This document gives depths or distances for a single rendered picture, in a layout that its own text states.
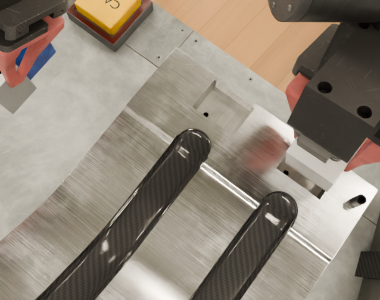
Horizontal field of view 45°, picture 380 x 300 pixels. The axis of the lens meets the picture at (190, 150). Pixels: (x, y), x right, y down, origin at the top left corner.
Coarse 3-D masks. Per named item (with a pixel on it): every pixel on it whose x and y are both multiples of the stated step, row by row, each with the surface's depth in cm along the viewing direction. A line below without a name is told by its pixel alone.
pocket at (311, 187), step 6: (282, 162) 50; (282, 168) 50; (288, 168) 50; (288, 174) 49; (294, 174) 50; (300, 174) 50; (294, 180) 49; (300, 180) 49; (306, 180) 49; (306, 186) 49; (312, 186) 49; (318, 186) 49; (312, 192) 49; (318, 192) 49; (324, 192) 46; (318, 198) 47
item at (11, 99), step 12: (72, 0) 46; (24, 48) 43; (48, 48) 45; (36, 60) 44; (48, 60) 46; (0, 72) 42; (36, 72) 45; (0, 84) 41; (24, 84) 44; (0, 96) 42; (12, 96) 44; (24, 96) 46; (12, 108) 45
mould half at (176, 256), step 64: (192, 64) 50; (128, 128) 48; (192, 128) 48; (256, 128) 48; (64, 192) 46; (128, 192) 46; (192, 192) 46; (256, 192) 46; (0, 256) 42; (64, 256) 43; (192, 256) 45; (320, 256) 45
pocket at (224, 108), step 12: (216, 84) 50; (204, 96) 51; (216, 96) 52; (228, 96) 51; (204, 108) 51; (216, 108) 51; (228, 108) 51; (240, 108) 51; (252, 108) 49; (216, 120) 51; (228, 120) 51; (240, 120) 51; (228, 132) 51
